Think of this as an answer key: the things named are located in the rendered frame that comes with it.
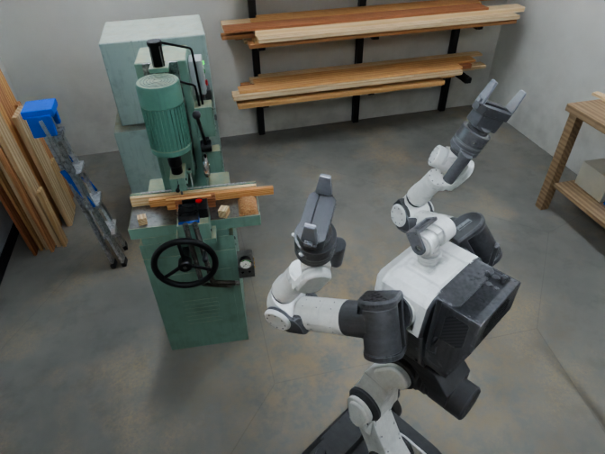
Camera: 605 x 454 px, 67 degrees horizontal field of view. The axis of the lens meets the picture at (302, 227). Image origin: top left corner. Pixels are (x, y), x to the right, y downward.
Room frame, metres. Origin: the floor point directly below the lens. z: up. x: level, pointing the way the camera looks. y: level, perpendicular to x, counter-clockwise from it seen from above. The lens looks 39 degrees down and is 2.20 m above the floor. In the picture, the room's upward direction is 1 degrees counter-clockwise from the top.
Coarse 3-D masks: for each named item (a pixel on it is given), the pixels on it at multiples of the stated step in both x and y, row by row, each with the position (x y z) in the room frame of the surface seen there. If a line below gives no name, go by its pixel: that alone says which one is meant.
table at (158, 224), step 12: (216, 204) 1.79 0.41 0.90; (228, 204) 1.78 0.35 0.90; (132, 216) 1.71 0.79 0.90; (156, 216) 1.70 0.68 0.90; (168, 216) 1.70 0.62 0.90; (216, 216) 1.69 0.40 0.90; (228, 216) 1.69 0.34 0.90; (240, 216) 1.69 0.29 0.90; (252, 216) 1.69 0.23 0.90; (132, 228) 1.62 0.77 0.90; (144, 228) 1.62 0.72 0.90; (156, 228) 1.63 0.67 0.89; (168, 228) 1.64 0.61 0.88; (216, 228) 1.67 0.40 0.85; (228, 228) 1.68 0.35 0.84; (204, 240) 1.57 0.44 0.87; (216, 240) 1.58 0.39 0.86
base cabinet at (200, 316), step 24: (168, 264) 1.63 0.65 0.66; (168, 288) 1.62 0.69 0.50; (192, 288) 1.64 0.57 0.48; (216, 288) 1.66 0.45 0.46; (240, 288) 1.68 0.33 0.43; (168, 312) 1.62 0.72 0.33; (192, 312) 1.63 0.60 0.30; (216, 312) 1.65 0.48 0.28; (240, 312) 1.68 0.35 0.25; (168, 336) 1.61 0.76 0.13; (192, 336) 1.63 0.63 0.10; (216, 336) 1.65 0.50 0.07; (240, 336) 1.67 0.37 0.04
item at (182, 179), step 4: (184, 164) 1.88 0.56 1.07; (184, 168) 1.84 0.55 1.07; (184, 172) 1.81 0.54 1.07; (172, 176) 1.78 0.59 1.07; (176, 176) 1.78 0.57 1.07; (180, 176) 1.78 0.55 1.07; (184, 176) 1.78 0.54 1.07; (172, 180) 1.76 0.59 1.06; (176, 180) 1.76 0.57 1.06; (180, 180) 1.76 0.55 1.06; (184, 180) 1.76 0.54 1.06; (172, 184) 1.76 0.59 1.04; (176, 184) 1.76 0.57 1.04; (180, 184) 1.76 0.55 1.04; (184, 184) 1.76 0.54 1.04; (172, 188) 1.75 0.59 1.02; (180, 188) 1.76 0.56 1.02; (184, 188) 1.76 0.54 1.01
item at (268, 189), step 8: (208, 192) 1.84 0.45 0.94; (216, 192) 1.83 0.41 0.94; (224, 192) 1.83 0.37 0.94; (232, 192) 1.84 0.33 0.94; (240, 192) 1.84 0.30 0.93; (248, 192) 1.85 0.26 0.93; (256, 192) 1.85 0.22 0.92; (264, 192) 1.86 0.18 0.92; (272, 192) 1.86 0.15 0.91; (152, 200) 1.78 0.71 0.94; (160, 200) 1.78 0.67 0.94
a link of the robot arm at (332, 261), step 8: (344, 240) 0.76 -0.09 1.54; (336, 248) 0.74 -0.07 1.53; (344, 248) 0.74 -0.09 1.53; (296, 256) 0.73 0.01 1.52; (336, 256) 0.75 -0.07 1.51; (304, 264) 0.72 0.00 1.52; (312, 264) 0.71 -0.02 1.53; (320, 264) 0.71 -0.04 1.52; (328, 264) 0.73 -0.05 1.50; (336, 264) 0.77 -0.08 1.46
